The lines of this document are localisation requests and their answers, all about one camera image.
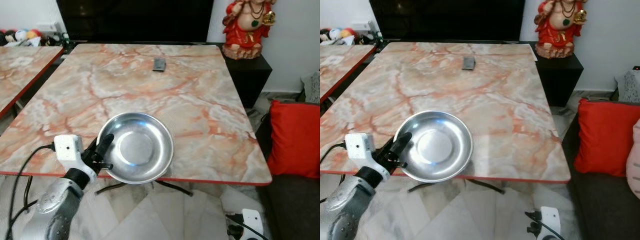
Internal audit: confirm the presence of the round steel bowl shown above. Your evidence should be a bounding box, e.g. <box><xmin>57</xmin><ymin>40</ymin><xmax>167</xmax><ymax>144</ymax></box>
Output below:
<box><xmin>393</xmin><ymin>110</ymin><xmax>474</xmax><ymax>183</ymax></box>
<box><xmin>96</xmin><ymin>112</ymin><xmax>175</xmax><ymax>185</ymax></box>

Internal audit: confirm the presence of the dark sofa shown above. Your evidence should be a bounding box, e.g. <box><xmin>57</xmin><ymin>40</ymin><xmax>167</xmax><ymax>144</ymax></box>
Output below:
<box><xmin>562</xmin><ymin>102</ymin><xmax>640</xmax><ymax>240</ymax></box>
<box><xmin>255</xmin><ymin>102</ymin><xmax>321</xmax><ymax>240</ymax></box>

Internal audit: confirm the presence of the red cushion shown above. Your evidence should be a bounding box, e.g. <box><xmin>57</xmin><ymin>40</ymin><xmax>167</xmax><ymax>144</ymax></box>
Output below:
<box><xmin>573</xmin><ymin>98</ymin><xmax>640</xmax><ymax>177</ymax></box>
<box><xmin>266</xmin><ymin>100</ymin><xmax>321</xmax><ymax>179</ymax></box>

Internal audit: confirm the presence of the grey patterned cushion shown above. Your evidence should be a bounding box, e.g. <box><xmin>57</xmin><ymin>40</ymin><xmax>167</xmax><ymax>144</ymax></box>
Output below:
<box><xmin>616</xmin><ymin>69</ymin><xmax>640</xmax><ymax>104</ymax></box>
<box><xmin>301</xmin><ymin>71</ymin><xmax>321</xmax><ymax>104</ymax></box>

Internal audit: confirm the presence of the colourful plush toy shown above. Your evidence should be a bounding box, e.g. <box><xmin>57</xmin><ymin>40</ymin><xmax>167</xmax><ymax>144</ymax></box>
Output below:
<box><xmin>14</xmin><ymin>28</ymin><xmax>44</xmax><ymax>46</ymax></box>
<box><xmin>330</xmin><ymin>27</ymin><xmax>359</xmax><ymax>44</ymax></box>

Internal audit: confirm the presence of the pink cushion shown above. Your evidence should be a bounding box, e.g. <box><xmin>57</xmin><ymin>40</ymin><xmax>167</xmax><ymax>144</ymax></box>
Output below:
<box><xmin>626</xmin><ymin>119</ymin><xmax>640</xmax><ymax>187</ymax></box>

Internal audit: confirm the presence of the black television screen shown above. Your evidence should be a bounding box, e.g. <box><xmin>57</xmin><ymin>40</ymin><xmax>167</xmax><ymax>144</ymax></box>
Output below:
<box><xmin>56</xmin><ymin>0</ymin><xmax>215</xmax><ymax>44</ymax></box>
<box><xmin>369</xmin><ymin>0</ymin><xmax>526</xmax><ymax>42</ymax></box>

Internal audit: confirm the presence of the black side cabinet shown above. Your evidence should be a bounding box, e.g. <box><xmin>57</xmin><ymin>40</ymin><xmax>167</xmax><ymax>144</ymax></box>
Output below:
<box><xmin>220</xmin><ymin>44</ymin><xmax>273</xmax><ymax>109</ymax></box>
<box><xmin>532</xmin><ymin>46</ymin><xmax>585</xmax><ymax>108</ymax></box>

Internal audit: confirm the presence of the red laughing Buddha statue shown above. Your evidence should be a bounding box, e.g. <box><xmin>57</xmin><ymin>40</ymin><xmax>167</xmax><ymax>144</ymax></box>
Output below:
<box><xmin>534</xmin><ymin>0</ymin><xmax>588</xmax><ymax>59</ymax></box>
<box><xmin>222</xmin><ymin>0</ymin><xmax>277</xmax><ymax>60</ymax></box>

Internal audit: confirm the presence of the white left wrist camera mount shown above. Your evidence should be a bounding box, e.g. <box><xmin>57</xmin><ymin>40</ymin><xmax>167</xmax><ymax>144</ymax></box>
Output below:
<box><xmin>345</xmin><ymin>132</ymin><xmax>390</xmax><ymax>182</ymax></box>
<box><xmin>54</xmin><ymin>134</ymin><xmax>99</xmax><ymax>184</ymax></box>

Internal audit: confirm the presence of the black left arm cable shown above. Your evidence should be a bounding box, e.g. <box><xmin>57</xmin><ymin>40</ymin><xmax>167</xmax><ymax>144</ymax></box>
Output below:
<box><xmin>320</xmin><ymin>142</ymin><xmax>347</xmax><ymax>206</ymax></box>
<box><xmin>4</xmin><ymin>143</ymin><xmax>56</xmax><ymax>240</ymax></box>

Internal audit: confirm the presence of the black table leg frame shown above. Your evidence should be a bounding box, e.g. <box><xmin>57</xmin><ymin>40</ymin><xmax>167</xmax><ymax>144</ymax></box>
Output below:
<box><xmin>407</xmin><ymin>177</ymin><xmax>507</xmax><ymax>195</ymax></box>
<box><xmin>95</xmin><ymin>179</ymin><xmax>194</xmax><ymax>197</ymax></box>

